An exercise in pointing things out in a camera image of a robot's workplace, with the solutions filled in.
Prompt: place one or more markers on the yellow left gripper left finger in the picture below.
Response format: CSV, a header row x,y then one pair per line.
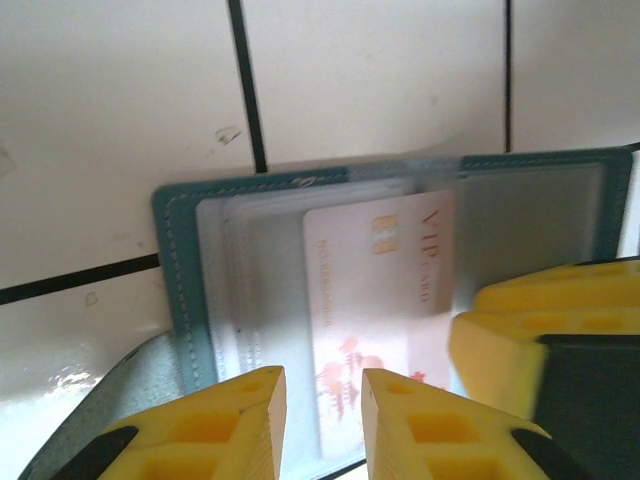
x,y
210,440

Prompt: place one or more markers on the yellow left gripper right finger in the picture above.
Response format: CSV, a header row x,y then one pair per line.
x,y
425,440

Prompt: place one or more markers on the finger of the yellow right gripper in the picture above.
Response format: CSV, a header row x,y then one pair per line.
x,y
575,285
500,360

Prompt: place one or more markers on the blue-grey cloth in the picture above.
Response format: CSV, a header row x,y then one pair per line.
x,y
182,280

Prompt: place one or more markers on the white VIP card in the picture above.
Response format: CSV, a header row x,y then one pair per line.
x,y
350,280

